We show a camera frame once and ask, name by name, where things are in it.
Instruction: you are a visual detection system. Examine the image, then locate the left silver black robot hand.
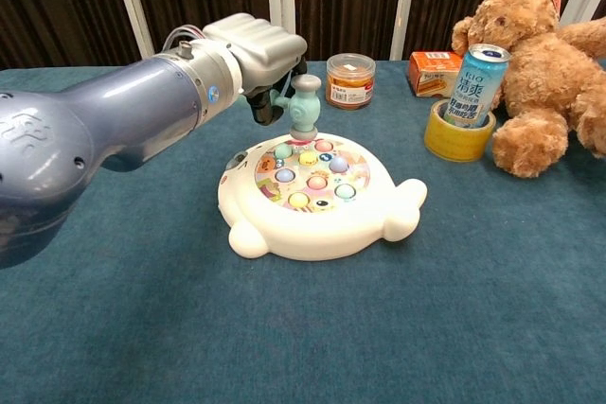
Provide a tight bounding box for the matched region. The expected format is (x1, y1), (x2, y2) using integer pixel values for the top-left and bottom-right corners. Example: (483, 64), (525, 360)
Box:
(201, 12), (309, 126)

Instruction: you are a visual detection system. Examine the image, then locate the mint green toy hammer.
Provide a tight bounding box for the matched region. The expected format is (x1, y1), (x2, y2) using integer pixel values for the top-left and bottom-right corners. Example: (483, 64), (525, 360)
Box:
(274, 75), (323, 143)

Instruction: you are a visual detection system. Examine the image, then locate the white whack-a-mole toy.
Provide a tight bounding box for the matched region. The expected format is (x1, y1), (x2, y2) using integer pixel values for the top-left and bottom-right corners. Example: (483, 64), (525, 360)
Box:
(217, 132), (429, 262)

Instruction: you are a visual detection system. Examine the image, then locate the clear round snack jar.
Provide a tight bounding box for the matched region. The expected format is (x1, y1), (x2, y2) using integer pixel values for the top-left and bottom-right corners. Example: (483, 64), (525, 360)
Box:
(325, 53), (377, 111)

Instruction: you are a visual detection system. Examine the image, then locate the orange snack box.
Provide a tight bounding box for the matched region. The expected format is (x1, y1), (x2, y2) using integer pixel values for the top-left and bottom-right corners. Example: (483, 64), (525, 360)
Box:
(408, 50), (464, 99)

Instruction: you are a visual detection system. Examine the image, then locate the yellow tape roll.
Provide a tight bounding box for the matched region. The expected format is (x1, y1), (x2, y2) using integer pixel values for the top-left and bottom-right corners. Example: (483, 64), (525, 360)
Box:
(423, 98), (497, 163)

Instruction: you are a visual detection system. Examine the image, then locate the light blue drink can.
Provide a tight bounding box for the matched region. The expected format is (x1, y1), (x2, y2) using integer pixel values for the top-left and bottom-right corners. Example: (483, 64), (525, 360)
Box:
(442, 43), (511, 130)

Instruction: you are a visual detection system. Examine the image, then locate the brown teddy bear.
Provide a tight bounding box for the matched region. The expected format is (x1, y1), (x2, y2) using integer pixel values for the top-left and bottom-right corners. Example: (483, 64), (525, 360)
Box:
(450, 0), (606, 179)

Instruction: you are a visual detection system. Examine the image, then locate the blue velvet table cloth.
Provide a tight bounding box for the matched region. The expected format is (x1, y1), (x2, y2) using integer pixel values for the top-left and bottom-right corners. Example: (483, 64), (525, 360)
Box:
(0, 59), (606, 404)

